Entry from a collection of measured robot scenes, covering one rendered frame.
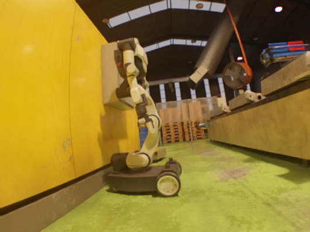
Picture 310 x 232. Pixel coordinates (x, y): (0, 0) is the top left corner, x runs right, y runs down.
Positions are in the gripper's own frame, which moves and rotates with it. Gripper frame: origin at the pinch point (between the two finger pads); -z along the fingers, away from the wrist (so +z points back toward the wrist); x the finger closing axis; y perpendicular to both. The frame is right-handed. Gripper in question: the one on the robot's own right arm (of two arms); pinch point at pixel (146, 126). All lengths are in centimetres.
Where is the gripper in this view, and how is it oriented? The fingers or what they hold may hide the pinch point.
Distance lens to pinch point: 138.8
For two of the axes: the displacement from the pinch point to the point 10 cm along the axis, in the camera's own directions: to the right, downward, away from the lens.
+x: 9.4, -3.2, -1.3
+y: 1.6, 0.8, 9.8
